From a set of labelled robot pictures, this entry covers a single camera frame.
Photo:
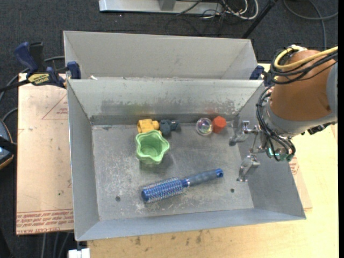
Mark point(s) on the brown cardboard board, red print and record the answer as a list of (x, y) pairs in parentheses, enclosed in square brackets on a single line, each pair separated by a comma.
[(43, 157)]

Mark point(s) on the grey metal bin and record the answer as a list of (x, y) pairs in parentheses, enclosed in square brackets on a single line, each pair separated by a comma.
[(188, 197)]

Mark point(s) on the yellow toy block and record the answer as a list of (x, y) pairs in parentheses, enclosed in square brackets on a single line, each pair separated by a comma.
[(145, 125)]

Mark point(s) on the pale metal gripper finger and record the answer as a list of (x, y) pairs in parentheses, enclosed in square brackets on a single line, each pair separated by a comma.
[(245, 129), (248, 167)]

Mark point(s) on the red hexagonal block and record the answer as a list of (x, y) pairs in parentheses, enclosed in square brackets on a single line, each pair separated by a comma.
[(219, 124)]

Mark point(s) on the blue round hairbrush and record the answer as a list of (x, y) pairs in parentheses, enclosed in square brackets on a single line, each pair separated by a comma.
[(166, 188)]

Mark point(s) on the green star-shaped cup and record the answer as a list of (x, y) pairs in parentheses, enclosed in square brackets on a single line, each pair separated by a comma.
[(151, 149)]

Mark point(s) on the clear iridescent glass ball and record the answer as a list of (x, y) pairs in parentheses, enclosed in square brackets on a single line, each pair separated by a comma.
[(204, 126)]

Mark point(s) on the dark grey-blue toy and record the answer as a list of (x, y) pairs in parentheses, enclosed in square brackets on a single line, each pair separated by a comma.
[(166, 128)]

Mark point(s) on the black cylinder on white bracket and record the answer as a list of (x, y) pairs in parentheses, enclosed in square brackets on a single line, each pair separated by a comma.
[(318, 129)]

